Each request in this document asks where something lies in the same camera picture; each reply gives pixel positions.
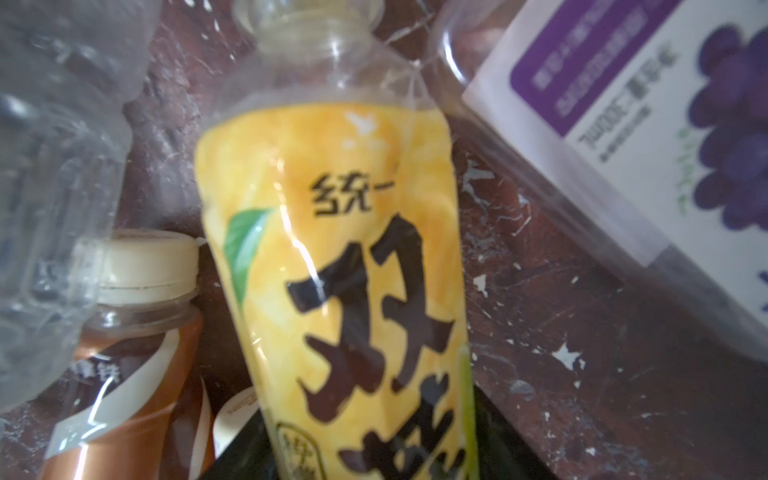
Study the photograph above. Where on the yellow label tea bottle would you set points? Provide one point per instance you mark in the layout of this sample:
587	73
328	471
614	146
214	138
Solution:
329	203

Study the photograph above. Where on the purple grape label bottle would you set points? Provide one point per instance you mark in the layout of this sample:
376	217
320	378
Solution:
641	124

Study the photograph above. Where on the brown milk tea bottle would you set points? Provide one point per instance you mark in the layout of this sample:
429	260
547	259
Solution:
136	405

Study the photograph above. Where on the clear ribbed plastic bottle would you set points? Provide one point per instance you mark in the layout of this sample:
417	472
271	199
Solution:
68	68

